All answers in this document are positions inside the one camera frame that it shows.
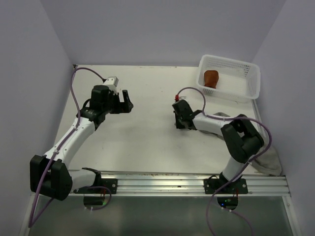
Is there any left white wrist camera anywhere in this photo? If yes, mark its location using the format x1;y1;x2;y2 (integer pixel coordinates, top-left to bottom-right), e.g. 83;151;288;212
103;76;119;94

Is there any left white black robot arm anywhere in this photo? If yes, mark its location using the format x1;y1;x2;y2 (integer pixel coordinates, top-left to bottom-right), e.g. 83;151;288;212
30;85;133;201

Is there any rust brown towel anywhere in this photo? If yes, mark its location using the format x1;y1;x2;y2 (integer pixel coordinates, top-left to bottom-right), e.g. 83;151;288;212
204;70;219;89

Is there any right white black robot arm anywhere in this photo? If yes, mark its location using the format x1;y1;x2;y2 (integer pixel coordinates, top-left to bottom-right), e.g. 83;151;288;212
172;99;264;193

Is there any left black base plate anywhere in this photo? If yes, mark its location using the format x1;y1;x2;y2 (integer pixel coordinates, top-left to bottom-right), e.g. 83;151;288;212
74;178;118;194

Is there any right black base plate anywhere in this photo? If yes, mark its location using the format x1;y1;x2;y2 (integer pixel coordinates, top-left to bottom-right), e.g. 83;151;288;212
203;178;249;194

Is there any aluminium mounting rail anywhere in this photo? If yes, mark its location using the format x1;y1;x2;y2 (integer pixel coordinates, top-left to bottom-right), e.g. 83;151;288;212
101;173;290;197

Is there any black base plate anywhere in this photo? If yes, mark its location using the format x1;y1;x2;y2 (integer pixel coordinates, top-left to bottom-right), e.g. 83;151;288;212
74;178;118;194
203;178;249;194

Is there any grey towel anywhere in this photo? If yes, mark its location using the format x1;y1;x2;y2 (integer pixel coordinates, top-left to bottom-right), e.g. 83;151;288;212
252;146;282;176

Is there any white perforated plastic basket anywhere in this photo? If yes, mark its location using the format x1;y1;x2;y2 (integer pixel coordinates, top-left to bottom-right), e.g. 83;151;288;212
196;55;261;103

